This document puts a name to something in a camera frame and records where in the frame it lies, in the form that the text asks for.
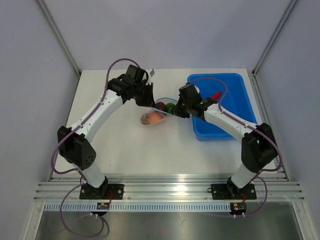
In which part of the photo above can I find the green lime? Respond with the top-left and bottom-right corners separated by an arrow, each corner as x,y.
165,102 -> 176,114

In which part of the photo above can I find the clear zip top bag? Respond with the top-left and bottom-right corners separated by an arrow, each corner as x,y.
140,97 -> 178,126

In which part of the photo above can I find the orange carrot with leaves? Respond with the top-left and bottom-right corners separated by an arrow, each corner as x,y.
211,91 -> 222,101

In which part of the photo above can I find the dark purple plum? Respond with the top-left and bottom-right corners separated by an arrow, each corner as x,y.
155,101 -> 167,112

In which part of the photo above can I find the pink peach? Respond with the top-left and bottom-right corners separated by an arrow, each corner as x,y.
147,111 -> 163,124

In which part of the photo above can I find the brown orange fruit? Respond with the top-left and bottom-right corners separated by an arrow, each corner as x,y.
140,113 -> 150,125

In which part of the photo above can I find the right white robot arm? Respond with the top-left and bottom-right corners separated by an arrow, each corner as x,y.
173,83 -> 280,198

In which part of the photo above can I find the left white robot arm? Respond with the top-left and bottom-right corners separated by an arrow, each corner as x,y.
57,64 -> 156,200

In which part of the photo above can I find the blue plastic bin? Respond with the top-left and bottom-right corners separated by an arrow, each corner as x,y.
186,72 -> 258,142

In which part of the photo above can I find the right circuit board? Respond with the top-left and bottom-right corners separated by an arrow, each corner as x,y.
230,202 -> 247,215

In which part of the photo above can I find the circuit board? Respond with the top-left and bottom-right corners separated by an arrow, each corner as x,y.
96,202 -> 110,210
230,202 -> 247,215

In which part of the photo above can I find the left circuit board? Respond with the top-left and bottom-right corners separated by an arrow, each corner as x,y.
96,202 -> 110,210

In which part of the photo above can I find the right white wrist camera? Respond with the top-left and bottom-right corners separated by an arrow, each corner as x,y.
193,85 -> 200,93

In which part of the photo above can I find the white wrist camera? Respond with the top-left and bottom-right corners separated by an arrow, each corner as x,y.
145,68 -> 155,78
193,85 -> 200,93

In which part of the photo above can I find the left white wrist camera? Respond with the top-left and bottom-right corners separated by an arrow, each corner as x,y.
145,68 -> 155,78

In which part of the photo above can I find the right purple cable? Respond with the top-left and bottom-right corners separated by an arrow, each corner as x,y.
187,77 -> 284,217

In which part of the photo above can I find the purple cable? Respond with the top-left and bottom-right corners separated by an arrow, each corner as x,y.
50,58 -> 141,237
187,77 -> 284,217

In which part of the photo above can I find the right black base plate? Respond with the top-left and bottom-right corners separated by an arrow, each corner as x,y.
207,183 -> 257,201

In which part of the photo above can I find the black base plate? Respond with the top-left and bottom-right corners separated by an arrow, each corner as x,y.
79,183 -> 124,200
207,183 -> 257,201

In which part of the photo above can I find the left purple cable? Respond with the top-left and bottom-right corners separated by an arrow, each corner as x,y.
50,58 -> 141,237

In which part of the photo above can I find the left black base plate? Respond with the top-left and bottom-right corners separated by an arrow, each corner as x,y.
79,183 -> 124,200

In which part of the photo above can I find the aluminium mounting rail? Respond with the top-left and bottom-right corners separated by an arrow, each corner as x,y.
33,172 -> 305,203

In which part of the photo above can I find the left aluminium frame post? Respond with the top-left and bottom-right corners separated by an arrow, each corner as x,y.
35,0 -> 82,79

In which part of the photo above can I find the aluminium frame post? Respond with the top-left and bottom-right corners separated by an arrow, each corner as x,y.
35,0 -> 82,79
252,0 -> 300,77

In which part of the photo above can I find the right aluminium frame post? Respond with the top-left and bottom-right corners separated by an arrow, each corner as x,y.
252,0 -> 300,77

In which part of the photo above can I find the white slotted cable duct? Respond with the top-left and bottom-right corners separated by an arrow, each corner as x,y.
44,202 -> 231,213

